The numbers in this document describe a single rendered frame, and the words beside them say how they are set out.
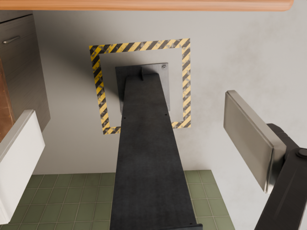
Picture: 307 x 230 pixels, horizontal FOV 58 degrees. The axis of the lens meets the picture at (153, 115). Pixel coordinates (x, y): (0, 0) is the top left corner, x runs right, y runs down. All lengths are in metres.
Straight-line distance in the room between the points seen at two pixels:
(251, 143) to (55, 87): 1.69
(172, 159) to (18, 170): 0.73
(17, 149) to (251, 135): 0.13
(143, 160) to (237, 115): 0.72
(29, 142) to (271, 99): 1.86
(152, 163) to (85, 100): 1.02
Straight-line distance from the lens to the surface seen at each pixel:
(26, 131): 0.18
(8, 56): 1.31
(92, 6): 0.45
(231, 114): 0.19
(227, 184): 2.24
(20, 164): 0.17
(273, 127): 0.17
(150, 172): 0.83
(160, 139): 0.98
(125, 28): 1.66
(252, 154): 0.16
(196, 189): 1.92
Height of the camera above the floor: 1.64
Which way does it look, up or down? 65 degrees down
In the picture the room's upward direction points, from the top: 172 degrees clockwise
